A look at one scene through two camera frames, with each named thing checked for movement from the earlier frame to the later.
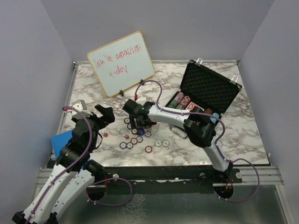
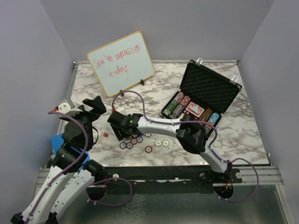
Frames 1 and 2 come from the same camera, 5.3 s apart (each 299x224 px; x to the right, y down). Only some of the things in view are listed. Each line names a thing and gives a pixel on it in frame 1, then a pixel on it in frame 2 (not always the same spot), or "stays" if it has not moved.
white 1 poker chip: x=166 y=143 stays
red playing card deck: x=191 y=106 stays
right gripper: x=132 y=122 to x=119 y=134
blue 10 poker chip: x=122 y=145 stays
